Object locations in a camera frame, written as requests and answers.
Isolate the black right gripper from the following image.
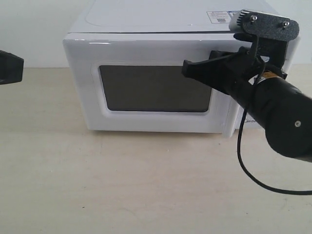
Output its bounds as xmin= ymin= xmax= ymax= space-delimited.
xmin=181 ymin=47 xmax=287 ymax=107

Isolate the white microwave door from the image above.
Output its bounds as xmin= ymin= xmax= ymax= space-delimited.
xmin=63 ymin=33 xmax=241 ymax=137

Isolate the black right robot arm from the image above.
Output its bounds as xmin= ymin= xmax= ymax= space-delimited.
xmin=182 ymin=47 xmax=312 ymax=161

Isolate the white printed paper sheet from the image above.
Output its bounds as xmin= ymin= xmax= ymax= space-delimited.
xmin=207 ymin=11 xmax=238 ymax=24

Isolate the white microwave oven body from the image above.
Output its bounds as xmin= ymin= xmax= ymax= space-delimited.
xmin=67 ymin=0 xmax=300 ymax=130

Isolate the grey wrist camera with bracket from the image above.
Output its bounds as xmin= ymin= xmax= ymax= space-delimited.
xmin=229 ymin=9 xmax=300 ymax=68

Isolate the black camera cable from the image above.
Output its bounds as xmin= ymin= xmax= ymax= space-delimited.
xmin=236 ymin=56 xmax=312 ymax=196

